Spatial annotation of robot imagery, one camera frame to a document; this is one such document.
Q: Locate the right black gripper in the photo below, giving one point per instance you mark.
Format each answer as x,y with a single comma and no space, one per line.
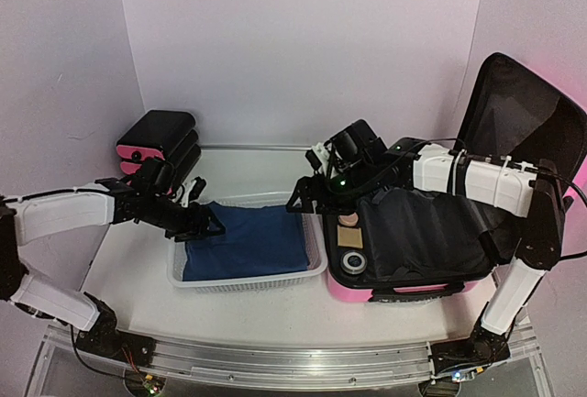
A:
305,187

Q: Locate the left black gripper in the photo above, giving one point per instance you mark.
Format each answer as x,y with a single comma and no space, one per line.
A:
192,229

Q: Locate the blue item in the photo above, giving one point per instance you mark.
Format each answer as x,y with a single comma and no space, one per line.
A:
258,242

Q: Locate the white plastic mesh basket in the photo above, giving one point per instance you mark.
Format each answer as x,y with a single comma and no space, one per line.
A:
314,247

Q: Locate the black pink drawer organizer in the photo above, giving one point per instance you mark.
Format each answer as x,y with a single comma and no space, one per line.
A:
165,134

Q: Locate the pink hard-shell suitcase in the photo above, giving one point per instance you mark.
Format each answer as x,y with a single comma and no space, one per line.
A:
426,245

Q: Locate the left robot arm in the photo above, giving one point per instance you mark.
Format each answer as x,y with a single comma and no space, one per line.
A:
144,196

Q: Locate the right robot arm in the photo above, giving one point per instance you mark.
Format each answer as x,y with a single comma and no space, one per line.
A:
529,191

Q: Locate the round pink compact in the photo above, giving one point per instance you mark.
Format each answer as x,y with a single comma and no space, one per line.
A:
348,220

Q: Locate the round black tin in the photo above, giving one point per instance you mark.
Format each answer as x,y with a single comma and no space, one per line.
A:
353,262

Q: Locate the small green circuit board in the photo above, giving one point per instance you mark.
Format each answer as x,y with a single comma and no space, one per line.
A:
151,385

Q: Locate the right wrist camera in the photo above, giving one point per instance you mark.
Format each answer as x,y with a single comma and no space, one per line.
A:
322,155

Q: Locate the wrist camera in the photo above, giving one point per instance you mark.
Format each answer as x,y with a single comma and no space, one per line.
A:
193,191
322,155

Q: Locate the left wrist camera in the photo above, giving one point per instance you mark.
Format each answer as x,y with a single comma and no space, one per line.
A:
193,191

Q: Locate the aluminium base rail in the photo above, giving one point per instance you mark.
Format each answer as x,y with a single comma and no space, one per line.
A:
181,365

